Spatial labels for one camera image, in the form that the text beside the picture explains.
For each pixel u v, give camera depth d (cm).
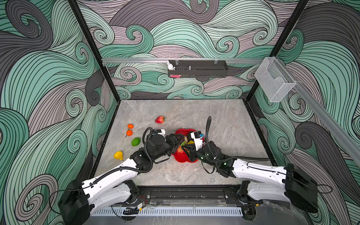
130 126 101
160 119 103
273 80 78
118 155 84
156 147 55
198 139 66
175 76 90
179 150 82
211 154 55
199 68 95
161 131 73
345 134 53
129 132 98
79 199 39
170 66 86
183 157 83
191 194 75
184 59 95
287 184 41
